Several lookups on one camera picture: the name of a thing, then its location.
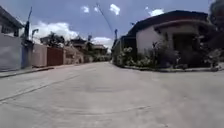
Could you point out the distant houses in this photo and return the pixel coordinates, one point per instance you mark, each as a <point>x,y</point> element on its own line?
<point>88,48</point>

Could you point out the raised sidewalk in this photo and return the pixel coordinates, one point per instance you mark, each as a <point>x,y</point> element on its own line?
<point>26,70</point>

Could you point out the garden bushes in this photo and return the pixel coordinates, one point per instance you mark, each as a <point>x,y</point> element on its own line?
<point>156,56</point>

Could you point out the grey concrete road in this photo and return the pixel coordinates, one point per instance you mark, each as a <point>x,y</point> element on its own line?
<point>110,96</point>

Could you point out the pale wall with blue gate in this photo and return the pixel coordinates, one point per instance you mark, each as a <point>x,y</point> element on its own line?
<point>11,46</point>

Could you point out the white house with dark roof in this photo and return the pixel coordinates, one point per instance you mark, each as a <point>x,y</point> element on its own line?
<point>170,36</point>

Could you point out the pink and red boundary wall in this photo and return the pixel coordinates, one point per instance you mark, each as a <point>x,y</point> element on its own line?
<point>55,55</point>

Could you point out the dark tree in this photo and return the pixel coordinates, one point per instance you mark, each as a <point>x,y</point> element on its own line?
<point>53,40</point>

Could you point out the low garden kerb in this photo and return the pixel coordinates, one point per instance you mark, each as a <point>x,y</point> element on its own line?
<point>166,69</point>

